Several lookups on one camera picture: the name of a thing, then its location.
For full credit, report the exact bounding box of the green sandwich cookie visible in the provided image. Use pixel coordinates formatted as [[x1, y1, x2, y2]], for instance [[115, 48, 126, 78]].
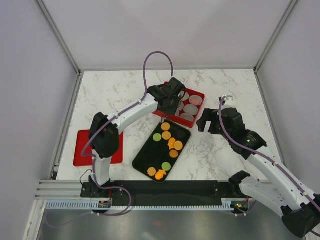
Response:
[[152, 133, 162, 142], [161, 162, 172, 172]]

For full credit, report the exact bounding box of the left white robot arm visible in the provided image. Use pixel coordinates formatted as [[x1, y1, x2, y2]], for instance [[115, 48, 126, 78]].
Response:
[[81, 77, 186, 197]]

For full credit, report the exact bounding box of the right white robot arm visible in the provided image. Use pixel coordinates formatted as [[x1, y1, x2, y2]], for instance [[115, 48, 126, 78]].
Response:
[[196, 107, 320, 238]]

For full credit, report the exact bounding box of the red cookie box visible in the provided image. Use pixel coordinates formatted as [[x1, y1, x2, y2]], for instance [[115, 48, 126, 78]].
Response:
[[153, 88, 205, 128]]

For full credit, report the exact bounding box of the top orange round biscuit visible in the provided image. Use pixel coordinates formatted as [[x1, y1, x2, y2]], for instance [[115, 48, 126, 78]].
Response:
[[161, 122, 171, 132]]

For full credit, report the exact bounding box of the orange round biscuit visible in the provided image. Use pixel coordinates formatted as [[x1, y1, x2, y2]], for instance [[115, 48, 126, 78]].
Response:
[[162, 131, 172, 141], [161, 122, 171, 132]]

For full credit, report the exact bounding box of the orange dotted biscuit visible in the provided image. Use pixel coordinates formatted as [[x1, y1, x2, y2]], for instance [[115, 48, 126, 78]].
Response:
[[173, 140, 184, 151]]

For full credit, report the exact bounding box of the orange chocolate chip cookie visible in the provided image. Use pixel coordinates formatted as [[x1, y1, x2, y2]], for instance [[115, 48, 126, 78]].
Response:
[[169, 149, 179, 159]]

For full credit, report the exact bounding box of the black green cookie tray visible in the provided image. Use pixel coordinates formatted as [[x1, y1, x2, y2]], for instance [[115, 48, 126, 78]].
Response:
[[132, 120, 191, 184]]

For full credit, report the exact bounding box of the orange flower cookie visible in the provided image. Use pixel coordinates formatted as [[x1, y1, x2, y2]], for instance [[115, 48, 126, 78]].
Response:
[[147, 167, 157, 177]]

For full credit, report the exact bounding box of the red box lid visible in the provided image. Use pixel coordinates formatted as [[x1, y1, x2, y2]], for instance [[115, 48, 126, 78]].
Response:
[[72, 128, 125, 167]]

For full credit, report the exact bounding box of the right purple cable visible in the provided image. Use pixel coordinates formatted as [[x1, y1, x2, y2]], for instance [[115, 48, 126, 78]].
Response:
[[218, 96, 320, 232]]

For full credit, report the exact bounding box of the purple cable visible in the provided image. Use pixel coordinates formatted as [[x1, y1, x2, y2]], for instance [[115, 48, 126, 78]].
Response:
[[218, 96, 320, 232], [44, 51, 175, 228]]

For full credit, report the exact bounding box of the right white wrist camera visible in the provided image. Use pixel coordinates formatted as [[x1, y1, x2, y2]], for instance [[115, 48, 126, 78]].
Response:
[[220, 95, 237, 110]]

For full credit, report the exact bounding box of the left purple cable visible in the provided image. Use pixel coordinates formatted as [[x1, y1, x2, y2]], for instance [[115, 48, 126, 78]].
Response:
[[44, 51, 175, 228]]

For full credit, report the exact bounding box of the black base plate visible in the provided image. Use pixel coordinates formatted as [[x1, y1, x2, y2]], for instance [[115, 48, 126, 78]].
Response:
[[80, 180, 247, 206]]

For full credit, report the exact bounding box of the right aluminium frame post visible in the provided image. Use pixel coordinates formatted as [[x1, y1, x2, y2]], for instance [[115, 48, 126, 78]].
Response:
[[253, 0, 300, 75]]

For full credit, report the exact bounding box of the aluminium frame post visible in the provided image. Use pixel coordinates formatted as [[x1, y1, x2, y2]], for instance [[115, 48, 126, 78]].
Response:
[[253, 0, 300, 75], [34, 0, 82, 76]]

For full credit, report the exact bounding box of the left aluminium frame post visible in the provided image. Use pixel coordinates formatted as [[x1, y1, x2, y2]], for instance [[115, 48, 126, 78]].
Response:
[[34, 0, 82, 76]]

